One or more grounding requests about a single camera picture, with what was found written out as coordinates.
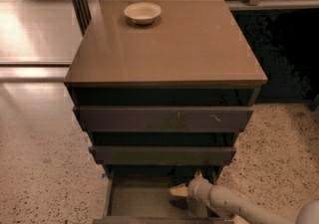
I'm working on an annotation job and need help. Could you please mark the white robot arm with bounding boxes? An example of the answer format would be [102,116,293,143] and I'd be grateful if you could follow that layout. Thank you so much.
[169,170,319,224]

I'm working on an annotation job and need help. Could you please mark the grey drawer cabinet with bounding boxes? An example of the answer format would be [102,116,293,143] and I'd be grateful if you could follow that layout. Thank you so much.
[63,0,268,224]

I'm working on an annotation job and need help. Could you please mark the top grey drawer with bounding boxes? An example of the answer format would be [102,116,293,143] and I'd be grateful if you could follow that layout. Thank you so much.
[74,106,253,133]

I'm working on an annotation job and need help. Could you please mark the middle grey drawer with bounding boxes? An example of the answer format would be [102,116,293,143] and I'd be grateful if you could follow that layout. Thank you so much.
[89,146,236,166]

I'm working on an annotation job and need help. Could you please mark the white ceramic bowl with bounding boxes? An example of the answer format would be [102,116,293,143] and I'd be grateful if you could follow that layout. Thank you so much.
[124,2,161,25]

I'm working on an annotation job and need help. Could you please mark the black rxbar chocolate bar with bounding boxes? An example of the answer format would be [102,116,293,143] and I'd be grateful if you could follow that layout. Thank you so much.
[167,169,184,186]

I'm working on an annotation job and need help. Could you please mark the open bottom grey drawer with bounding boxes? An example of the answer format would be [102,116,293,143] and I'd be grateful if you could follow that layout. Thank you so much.
[92,167,234,224]

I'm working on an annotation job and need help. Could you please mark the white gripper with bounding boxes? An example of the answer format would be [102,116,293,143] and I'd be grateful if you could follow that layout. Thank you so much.
[169,169,213,203]

